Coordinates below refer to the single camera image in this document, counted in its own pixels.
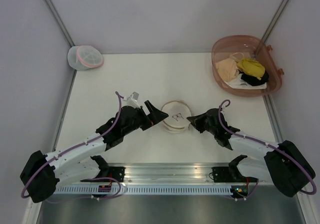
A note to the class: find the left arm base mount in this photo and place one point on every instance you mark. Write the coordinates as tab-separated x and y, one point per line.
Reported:
115	172

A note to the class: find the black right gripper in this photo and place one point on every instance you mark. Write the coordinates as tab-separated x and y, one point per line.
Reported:
196	121

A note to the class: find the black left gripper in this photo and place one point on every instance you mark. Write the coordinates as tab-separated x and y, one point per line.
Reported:
155	115

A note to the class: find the beige round mesh laundry bag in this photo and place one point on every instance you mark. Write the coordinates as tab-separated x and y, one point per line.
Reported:
178	111

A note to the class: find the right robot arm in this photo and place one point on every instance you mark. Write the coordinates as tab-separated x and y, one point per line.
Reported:
281	164

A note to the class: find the white slotted cable duct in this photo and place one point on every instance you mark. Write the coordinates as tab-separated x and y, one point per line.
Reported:
146	189

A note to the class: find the black garment in basket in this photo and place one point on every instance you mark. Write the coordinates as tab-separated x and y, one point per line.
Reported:
254	81

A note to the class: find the aluminium frame post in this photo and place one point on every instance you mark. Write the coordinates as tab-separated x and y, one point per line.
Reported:
56	16
275	19

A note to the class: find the yellow garment in basket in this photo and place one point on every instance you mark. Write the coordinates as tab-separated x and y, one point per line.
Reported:
251	67

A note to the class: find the translucent pink plastic basket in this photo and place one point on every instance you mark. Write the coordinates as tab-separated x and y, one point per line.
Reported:
252	48

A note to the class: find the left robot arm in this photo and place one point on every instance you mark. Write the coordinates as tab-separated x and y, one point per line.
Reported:
106	137

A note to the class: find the beige bra in basket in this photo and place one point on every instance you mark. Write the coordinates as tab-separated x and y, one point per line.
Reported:
227	68

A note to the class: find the white pink-trimmed mesh laundry bag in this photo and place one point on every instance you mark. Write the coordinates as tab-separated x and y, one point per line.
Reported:
84	57

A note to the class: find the right aluminium frame post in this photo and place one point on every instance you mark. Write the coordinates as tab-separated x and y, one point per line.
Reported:
275	19

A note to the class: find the left aluminium frame post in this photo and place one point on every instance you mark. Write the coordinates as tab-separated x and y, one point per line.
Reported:
56	16

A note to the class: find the white garment in basket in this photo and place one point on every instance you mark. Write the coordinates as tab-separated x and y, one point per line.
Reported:
238	83

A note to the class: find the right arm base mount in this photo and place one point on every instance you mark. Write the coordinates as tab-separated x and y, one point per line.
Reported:
229	173

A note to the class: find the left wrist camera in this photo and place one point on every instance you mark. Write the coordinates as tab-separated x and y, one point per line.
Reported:
132	100

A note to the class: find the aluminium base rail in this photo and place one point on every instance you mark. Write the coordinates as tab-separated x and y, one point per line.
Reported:
137	173

